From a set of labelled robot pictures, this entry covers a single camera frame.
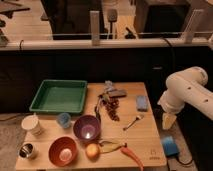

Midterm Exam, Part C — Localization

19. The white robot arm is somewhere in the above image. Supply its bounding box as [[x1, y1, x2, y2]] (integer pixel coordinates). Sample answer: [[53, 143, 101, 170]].
[[158, 67, 213, 130]]

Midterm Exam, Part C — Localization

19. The green plastic tray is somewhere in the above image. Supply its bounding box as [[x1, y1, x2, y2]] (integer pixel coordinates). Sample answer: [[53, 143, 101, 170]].
[[29, 79, 87, 115]]

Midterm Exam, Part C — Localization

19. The orange carrot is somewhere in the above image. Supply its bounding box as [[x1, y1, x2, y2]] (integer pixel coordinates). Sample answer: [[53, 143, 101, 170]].
[[120, 147, 144, 171]]

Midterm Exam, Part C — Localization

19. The bunch of dark grapes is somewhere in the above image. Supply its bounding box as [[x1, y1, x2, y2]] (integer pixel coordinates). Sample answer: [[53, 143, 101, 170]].
[[105, 98, 119, 121]]

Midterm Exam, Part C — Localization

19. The dark rectangular block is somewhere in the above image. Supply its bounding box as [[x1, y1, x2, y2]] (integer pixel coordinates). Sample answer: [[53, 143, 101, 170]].
[[108, 90, 127, 98]]

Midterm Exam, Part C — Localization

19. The banana peel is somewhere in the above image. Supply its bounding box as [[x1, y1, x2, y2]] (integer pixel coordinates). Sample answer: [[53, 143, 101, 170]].
[[98, 140, 124, 154]]

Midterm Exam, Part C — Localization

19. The crumpled grey wrapper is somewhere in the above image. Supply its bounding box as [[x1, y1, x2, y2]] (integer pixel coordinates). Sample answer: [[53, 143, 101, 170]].
[[104, 80, 114, 92]]

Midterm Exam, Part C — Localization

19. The purple bowl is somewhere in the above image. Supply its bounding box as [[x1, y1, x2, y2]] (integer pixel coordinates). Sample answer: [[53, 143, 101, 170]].
[[73, 115, 101, 142]]

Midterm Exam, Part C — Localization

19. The small blue cup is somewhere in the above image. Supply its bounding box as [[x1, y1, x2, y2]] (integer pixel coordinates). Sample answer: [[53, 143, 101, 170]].
[[56, 113, 71, 129]]

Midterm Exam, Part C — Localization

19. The red bowl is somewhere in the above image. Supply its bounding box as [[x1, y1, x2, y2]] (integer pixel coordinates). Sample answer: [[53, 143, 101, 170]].
[[48, 137, 78, 167]]

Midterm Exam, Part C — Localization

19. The white paper cup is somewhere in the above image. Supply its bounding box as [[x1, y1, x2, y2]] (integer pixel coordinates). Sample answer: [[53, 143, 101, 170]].
[[21, 114, 42, 136]]

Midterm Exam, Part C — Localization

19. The metal cup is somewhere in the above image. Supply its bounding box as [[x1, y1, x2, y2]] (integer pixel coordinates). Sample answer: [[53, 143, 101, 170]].
[[19, 143, 37, 159]]

